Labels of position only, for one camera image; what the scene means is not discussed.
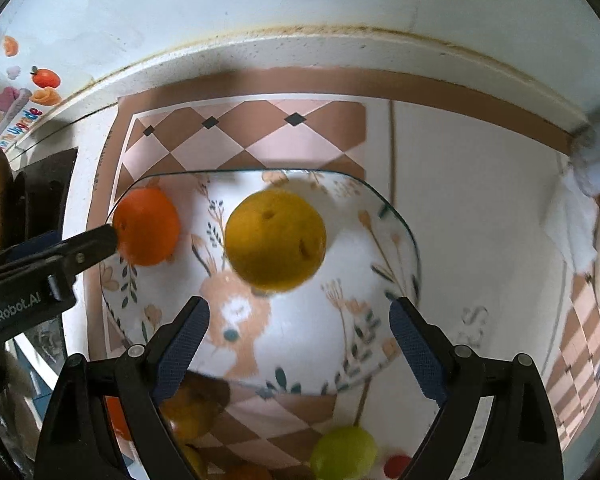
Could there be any small orange tangerine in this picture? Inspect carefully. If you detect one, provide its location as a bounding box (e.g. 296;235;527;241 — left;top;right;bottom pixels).
112;188;181;266

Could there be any large yellow orange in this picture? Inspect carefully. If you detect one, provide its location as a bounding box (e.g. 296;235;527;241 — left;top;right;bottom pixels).
224;188;327;292

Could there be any green apple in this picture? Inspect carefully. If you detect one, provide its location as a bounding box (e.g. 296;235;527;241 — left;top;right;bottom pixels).
310;426;378;480

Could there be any red cherry tomato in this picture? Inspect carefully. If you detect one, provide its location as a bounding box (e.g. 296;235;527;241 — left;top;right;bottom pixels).
382;454;412;480

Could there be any floral ceramic oval plate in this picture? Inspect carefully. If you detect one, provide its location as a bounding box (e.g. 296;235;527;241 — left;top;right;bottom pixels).
99;169;422;394

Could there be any checkered brown kitchen mat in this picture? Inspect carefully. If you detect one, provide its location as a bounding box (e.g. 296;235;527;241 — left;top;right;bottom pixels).
85;68;600;479

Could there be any black induction cooktop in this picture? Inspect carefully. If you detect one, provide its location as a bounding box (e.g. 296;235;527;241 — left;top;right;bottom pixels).
9;148;78;244

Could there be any white paper towel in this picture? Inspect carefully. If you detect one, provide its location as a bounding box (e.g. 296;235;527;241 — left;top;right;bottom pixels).
542;166;600;274

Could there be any colourful wall sticker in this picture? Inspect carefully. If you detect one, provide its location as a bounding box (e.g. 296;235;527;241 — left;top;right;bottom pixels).
0;35;64;152

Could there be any yellow lemon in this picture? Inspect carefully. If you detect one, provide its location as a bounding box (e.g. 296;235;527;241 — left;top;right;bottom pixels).
159;372;230;443

